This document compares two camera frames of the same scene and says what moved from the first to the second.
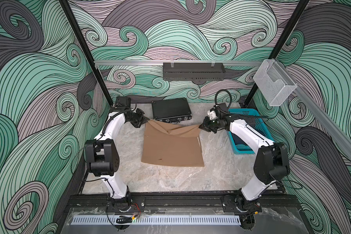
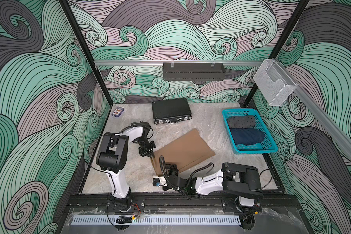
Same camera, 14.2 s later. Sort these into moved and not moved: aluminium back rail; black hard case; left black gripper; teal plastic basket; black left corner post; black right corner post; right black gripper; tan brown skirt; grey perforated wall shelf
Moved: tan brown skirt; right black gripper; left black gripper
Not moved: grey perforated wall shelf; black right corner post; black left corner post; teal plastic basket; black hard case; aluminium back rail
